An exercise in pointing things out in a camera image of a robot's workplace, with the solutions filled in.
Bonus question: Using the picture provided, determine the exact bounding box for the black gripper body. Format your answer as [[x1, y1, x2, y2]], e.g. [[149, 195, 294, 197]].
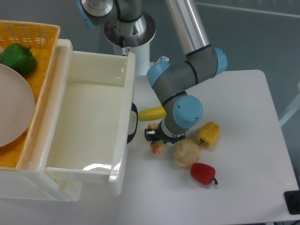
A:
[[144, 120, 186, 144]]

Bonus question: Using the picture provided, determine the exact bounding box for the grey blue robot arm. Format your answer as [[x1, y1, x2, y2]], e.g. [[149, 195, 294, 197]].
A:
[[77, 0, 227, 143]]

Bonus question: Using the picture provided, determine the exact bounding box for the round bread bun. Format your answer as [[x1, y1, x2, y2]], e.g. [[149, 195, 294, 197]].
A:
[[173, 139, 200, 167]]

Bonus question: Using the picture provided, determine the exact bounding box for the yellow banana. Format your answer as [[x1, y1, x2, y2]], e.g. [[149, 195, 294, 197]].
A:
[[138, 106, 166, 121]]

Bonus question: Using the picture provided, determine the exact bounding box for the yellow bell pepper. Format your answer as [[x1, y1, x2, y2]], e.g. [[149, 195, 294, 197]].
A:
[[197, 121, 221, 149]]

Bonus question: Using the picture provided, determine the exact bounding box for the red bell pepper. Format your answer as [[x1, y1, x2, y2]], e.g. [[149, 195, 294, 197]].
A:
[[190, 163, 218, 185]]

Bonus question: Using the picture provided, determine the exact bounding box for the white plastic drawer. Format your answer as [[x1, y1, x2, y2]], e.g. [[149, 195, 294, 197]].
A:
[[45, 51, 135, 196]]

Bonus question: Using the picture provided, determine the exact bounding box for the white drawer cabinet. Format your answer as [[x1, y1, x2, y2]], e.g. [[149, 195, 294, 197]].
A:
[[0, 39, 82, 202]]

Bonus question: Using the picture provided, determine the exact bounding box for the pink plate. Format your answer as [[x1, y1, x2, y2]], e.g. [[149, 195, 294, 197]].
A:
[[0, 65, 35, 147]]

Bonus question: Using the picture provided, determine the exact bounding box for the yellow woven basket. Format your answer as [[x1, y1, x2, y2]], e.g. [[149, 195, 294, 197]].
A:
[[0, 20, 60, 171]]

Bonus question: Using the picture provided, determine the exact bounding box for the black device at edge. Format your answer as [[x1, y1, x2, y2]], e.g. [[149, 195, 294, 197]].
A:
[[284, 190, 300, 215]]

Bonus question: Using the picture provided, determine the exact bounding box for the green bell pepper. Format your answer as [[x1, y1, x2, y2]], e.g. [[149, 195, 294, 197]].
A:
[[0, 43, 37, 76]]

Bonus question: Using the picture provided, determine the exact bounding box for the black drawer handle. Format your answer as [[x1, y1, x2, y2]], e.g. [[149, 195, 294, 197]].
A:
[[127, 103, 138, 143]]

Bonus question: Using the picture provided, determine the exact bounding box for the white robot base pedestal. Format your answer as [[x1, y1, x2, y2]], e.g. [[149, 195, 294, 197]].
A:
[[112, 40, 155, 75]]

